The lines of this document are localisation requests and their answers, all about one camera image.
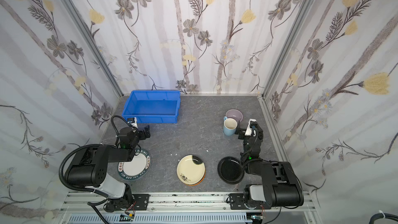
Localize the light blue mug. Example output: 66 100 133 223
223 116 238 136

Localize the purple ceramic bowl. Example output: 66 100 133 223
226 109 244 123

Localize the blue plastic bin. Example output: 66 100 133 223
122 90 181 123

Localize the green rimmed white plate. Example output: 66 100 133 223
118 149 152 181

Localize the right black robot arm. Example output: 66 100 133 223
235 120 304 209

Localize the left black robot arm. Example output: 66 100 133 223
59 125 150 213

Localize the cream plate with black mark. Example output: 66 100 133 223
176 155 206 186

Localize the orange plate under cream plate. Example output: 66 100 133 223
184 163 206 185

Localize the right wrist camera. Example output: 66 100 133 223
245 119 257 136

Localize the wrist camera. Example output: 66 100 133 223
126 117 138 129
245 119 257 136

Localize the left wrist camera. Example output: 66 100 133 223
126 117 138 129

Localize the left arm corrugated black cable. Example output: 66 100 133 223
58 144 109 224

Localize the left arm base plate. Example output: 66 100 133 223
131 194 150 211

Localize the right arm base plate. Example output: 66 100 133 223
226 193 248 210

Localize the white cable duct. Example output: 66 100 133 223
66 213 253 224

